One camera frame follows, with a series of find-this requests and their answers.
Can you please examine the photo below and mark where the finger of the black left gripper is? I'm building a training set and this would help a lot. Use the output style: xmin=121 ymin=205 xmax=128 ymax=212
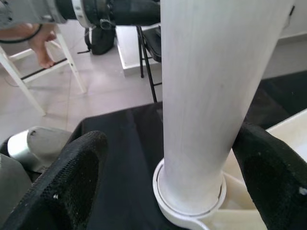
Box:
xmin=112 ymin=0 xmax=161 ymax=26

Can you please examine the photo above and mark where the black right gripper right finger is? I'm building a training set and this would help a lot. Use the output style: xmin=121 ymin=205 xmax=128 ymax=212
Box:
xmin=232 ymin=122 xmax=307 ymax=230

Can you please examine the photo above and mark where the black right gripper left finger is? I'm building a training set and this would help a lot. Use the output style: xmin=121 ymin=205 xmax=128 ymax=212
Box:
xmin=0 ymin=130 xmax=108 ymax=230

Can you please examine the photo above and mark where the white plastic table leg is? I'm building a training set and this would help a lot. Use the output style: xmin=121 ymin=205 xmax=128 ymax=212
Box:
xmin=157 ymin=0 xmax=295 ymax=213

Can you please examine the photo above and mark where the black backpack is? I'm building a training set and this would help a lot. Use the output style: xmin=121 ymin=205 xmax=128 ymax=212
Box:
xmin=77 ymin=19 xmax=117 ymax=56

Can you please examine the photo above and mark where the black chair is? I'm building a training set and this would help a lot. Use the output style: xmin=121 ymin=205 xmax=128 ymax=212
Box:
xmin=136 ymin=23 xmax=164 ymax=104

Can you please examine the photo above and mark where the silver robot leg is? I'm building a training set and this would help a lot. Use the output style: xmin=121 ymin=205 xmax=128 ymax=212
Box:
xmin=0 ymin=126 xmax=72 ymax=216

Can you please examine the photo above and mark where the white wooden stool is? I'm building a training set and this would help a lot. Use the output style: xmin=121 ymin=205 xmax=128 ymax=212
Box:
xmin=0 ymin=23 xmax=87 ymax=117

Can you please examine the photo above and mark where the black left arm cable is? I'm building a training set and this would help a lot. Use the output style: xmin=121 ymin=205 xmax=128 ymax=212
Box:
xmin=0 ymin=23 xmax=44 ymax=45

